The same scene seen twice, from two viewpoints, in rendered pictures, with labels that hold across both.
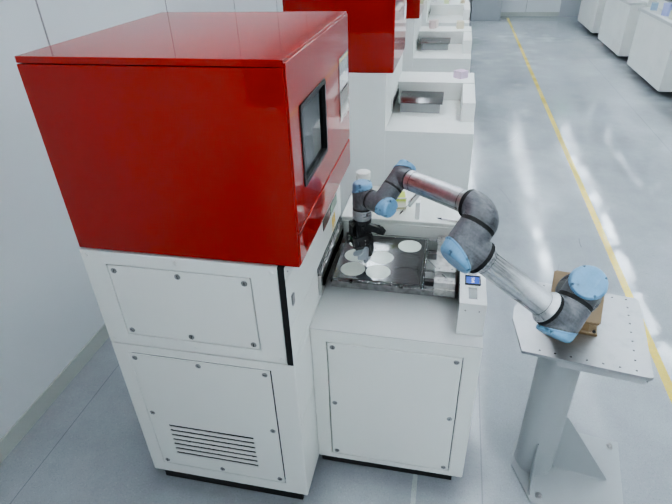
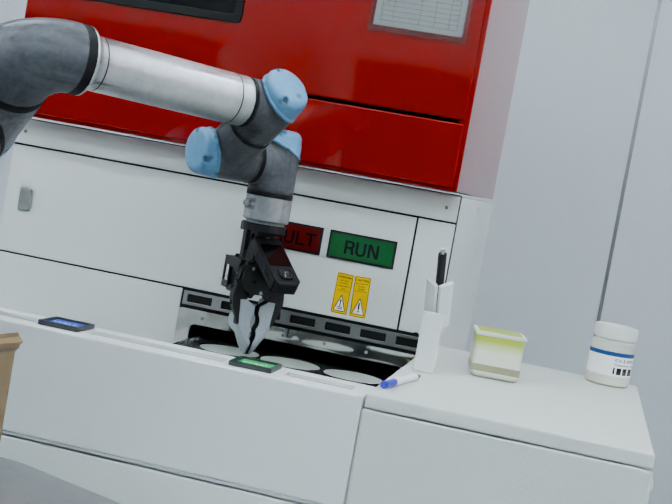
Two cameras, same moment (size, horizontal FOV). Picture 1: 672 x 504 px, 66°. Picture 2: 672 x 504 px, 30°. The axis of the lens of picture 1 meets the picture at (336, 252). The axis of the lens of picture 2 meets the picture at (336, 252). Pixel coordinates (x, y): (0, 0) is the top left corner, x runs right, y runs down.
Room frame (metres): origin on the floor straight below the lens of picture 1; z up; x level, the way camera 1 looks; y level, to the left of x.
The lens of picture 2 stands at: (1.83, -2.13, 1.22)
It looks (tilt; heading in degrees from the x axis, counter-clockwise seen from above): 3 degrees down; 88
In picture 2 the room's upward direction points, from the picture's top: 10 degrees clockwise
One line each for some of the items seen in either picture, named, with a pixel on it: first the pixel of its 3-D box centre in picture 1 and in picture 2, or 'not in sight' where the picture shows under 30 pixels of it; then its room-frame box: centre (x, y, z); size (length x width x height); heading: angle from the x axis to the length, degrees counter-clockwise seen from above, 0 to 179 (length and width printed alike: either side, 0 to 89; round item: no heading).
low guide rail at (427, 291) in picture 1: (392, 287); not in sight; (1.69, -0.22, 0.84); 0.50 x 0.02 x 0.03; 77
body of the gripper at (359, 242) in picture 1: (360, 232); (256, 259); (1.76, -0.10, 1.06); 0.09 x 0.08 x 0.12; 118
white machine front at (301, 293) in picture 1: (317, 252); (213, 266); (1.69, 0.07, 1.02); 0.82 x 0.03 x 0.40; 167
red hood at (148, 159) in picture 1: (222, 122); (303, 13); (1.76, 0.38, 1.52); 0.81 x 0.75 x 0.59; 167
